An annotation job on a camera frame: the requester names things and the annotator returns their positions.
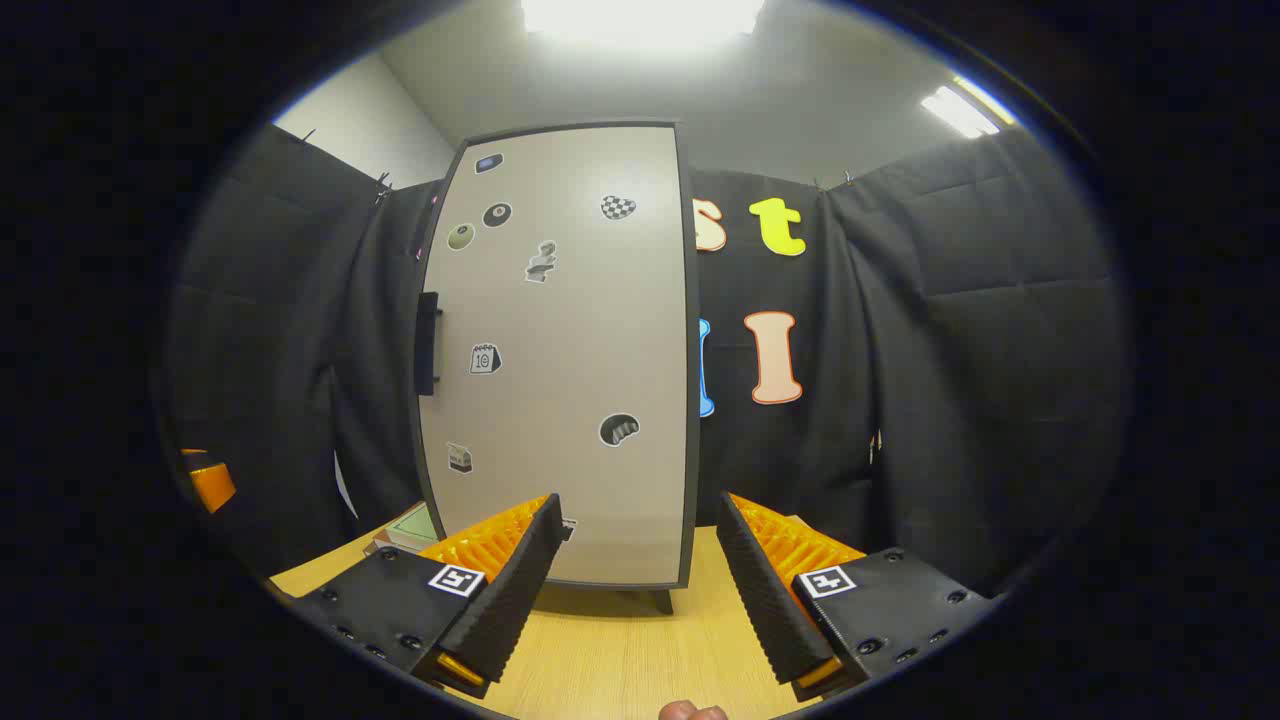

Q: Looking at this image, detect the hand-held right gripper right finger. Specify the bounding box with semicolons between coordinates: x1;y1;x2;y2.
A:
715;490;1001;703

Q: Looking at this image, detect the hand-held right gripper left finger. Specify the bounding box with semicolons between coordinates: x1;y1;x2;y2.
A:
290;492;566;701

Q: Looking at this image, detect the dark grey cabinet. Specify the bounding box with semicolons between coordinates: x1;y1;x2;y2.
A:
410;120;701;616

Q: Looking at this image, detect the beige cabinet door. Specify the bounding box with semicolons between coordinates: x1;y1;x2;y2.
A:
415;125;691;586

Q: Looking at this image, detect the black backdrop cloth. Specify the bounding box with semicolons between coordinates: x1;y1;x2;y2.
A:
165;125;1131;591

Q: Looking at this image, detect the narrow ceiling light panel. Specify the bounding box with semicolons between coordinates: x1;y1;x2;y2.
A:
920;75;1016;139

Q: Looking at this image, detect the large ceiling light panel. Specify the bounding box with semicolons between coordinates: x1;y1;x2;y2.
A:
520;0;766;46

